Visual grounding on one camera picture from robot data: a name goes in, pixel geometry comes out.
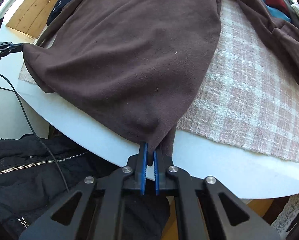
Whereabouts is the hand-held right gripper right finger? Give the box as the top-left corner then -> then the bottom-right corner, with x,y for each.
153,149 -> 281,240

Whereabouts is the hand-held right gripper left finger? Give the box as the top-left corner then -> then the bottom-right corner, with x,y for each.
19,142 -> 148,240

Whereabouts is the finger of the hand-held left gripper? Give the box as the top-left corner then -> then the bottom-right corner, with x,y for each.
0,42 -> 24,57

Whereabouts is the brown fleece sweater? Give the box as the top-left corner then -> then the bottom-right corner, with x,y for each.
23,0 -> 299,157

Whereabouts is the pine plank panel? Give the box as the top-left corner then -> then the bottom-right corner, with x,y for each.
6,0 -> 75,38

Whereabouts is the folded black t-shirt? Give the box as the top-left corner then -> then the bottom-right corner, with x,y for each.
47,0 -> 100,27

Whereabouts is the cardboard box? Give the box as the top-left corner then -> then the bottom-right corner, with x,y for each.
246,198 -> 274,224

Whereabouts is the person's black zip jacket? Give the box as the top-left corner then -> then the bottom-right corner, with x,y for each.
0,134 -> 170,240

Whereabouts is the pink plaid blanket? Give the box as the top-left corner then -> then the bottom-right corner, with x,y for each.
19,0 -> 299,165

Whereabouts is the white lace cloth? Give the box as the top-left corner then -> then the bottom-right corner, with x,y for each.
271,192 -> 299,233

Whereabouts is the blue striped shirt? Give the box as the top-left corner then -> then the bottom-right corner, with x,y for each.
245,0 -> 291,23

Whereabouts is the black cable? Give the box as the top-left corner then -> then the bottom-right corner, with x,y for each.
0,73 -> 70,193

